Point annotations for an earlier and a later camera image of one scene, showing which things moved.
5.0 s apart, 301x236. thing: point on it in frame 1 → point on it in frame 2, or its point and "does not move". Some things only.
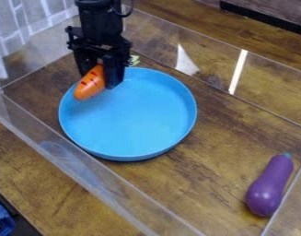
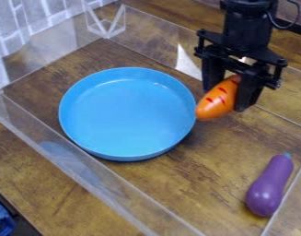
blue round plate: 131,122 does not move
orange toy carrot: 91,83 → 218,100
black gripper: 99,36 → 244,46
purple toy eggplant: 264,193 does not move
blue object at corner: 4,221 does not move
